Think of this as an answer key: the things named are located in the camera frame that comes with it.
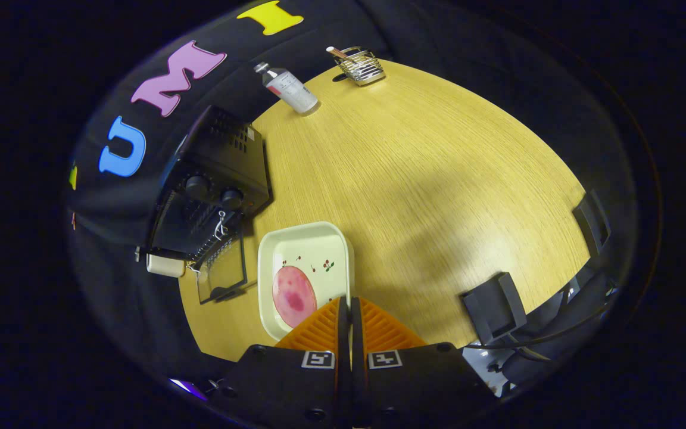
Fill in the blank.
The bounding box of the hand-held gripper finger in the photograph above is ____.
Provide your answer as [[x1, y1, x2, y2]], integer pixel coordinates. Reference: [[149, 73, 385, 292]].
[[350, 296, 498, 429], [209, 296, 353, 429]]

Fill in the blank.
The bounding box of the cream square plate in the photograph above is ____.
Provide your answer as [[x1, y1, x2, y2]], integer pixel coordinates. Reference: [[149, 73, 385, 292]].
[[257, 221, 356, 341]]

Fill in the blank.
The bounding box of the white bread toaster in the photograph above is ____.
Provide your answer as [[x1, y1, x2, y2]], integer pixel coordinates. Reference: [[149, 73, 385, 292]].
[[145, 253, 186, 278]]

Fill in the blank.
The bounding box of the metal wire holder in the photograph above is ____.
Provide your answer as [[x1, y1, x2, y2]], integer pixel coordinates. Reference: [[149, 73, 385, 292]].
[[334, 46, 386, 87]]

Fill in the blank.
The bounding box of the pink ham slice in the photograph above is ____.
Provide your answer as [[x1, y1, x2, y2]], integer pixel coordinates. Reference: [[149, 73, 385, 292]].
[[272, 265, 318, 329]]

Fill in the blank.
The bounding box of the clear plastic bottle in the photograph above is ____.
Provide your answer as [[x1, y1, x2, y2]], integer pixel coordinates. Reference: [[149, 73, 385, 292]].
[[254, 62, 320, 115]]

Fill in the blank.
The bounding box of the black toaster oven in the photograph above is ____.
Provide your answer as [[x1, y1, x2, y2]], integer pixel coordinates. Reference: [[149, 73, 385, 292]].
[[144, 105, 272, 306]]

